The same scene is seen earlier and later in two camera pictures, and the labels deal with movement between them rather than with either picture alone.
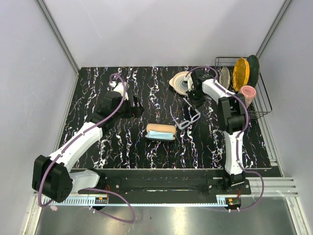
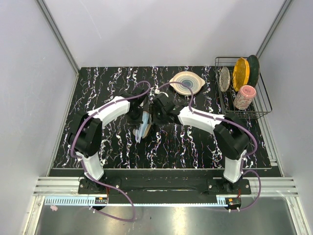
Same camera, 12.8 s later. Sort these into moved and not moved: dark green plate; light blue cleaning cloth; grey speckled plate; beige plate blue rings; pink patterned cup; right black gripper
Moved: light blue cleaning cloth; right black gripper
Not moved: pink patterned cup; dark green plate; beige plate blue rings; grey speckled plate
